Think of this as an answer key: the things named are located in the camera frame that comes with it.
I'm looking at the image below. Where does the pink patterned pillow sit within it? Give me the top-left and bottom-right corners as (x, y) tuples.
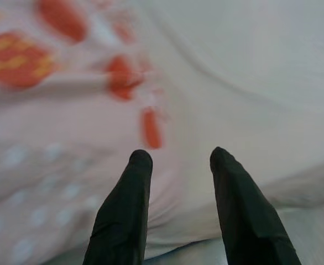
(0, 0), (226, 265)

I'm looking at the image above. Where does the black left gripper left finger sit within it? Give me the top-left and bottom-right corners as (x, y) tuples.
(83, 149), (154, 265)

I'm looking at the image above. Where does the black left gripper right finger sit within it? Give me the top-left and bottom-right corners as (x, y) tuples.
(209, 146), (303, 265)

